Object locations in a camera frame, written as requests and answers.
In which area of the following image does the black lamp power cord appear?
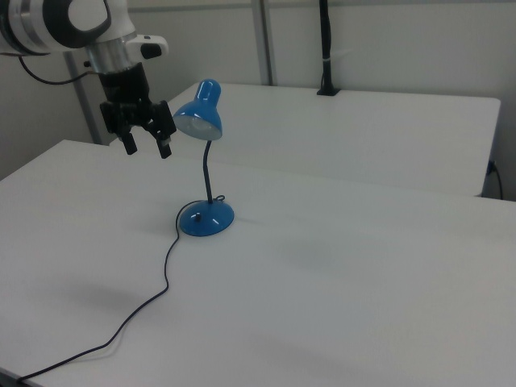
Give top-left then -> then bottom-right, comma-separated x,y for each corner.
18,200 -> 199,382

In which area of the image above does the grey metal partition post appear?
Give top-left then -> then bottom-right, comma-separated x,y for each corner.
63,52 -> 102,146
252,0 -> 279,86

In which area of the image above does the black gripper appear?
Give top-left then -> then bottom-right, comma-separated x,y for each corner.
98,62 -> 177,160

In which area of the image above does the black clamped pole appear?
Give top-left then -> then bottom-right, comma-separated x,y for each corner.
316,0 -> 342,97

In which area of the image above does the black cable at table side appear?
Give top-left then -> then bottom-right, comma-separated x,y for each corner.
487,160 -> 504,199

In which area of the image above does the blue gooseneck desk lamp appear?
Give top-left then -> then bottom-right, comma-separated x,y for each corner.
172,78 -> 236,238

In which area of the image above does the black robot cable with connector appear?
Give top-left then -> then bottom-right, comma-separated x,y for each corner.
17,55 -> 98,86

